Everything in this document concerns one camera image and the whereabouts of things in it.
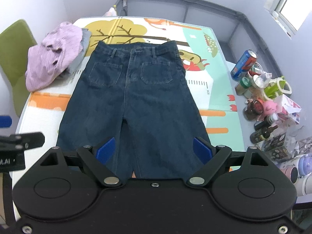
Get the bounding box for window with white frame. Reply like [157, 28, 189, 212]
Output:
[264, 0, 311, 38]

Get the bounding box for grey fabric playpen fence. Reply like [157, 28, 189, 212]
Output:
[116, 0, 282, 77]

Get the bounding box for dark glass bottle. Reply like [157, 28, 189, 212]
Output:
[250, 125, 278, 144]

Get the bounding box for green lid jar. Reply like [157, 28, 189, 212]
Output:
[235, 77, 251, 96]

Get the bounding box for green upholstered chair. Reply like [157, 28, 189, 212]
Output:
[1, 19, 36, 116]

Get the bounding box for pink striped shirt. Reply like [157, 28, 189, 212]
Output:
[25, 22, 83, 92]

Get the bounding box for green plastic cup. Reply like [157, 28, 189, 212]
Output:
[263, 76, 293, 100]

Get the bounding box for pastel thermos cup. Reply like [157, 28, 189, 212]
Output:
[279, 155, 311, 197]

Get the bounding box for white crumpled plastic bag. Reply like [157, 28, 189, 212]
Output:
[253, 72, 272, 89]

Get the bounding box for pink pig toy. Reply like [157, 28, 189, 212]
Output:
[262, 100, 278, 117]

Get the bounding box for colourful foam play mat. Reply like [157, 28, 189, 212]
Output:
[18, 16, 246, 173]

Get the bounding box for blue soda can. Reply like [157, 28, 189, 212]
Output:
[230, 49, 258, 81]

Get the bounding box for dark blue denim jeans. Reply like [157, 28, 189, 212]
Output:
[57, 41, 208, 180]

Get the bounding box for grey garment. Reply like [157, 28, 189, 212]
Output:
[60, 28, 92, 78]

